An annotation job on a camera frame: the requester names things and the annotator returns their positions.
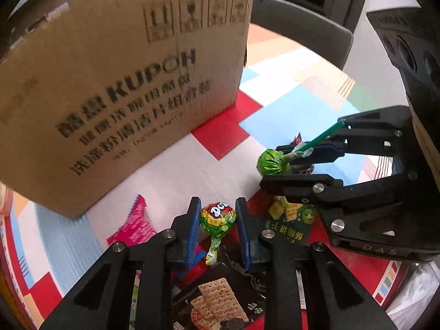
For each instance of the brown cardboard box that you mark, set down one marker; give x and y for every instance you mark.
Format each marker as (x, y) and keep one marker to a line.
(120, 92)

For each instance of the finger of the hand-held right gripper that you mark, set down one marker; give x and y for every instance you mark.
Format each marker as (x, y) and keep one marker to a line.
(299, 183)
(326, 153)

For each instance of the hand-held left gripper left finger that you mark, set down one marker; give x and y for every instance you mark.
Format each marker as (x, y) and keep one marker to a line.
(192, 235)

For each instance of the green cracker packet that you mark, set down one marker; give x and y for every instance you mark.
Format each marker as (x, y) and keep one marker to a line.
(292, 220)

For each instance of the pink snack packet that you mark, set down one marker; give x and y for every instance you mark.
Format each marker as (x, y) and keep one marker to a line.
(132, 227)

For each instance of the dark grey dining chair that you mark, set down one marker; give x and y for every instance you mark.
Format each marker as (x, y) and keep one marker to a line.
(302, 32)

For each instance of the dark brown cracker packet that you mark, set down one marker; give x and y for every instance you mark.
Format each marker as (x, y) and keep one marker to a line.
(213, 299)

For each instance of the multicolour lollipop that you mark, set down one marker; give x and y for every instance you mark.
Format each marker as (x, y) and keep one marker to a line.
(218, 218)

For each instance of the white plastic bag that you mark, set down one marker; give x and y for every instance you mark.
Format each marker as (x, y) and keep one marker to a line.
(419, 288)

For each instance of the colourful checked tablecloth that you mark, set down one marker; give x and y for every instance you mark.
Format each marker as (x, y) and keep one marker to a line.
(285, 86)

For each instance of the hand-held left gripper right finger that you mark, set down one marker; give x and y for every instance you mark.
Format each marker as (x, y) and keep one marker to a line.
(244, 239)

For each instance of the green lollipop with green stick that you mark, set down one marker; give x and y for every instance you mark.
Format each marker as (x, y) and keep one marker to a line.
(273, 162)

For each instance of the dark red candy wrapper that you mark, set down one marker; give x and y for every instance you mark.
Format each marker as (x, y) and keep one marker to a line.
(306, 169)

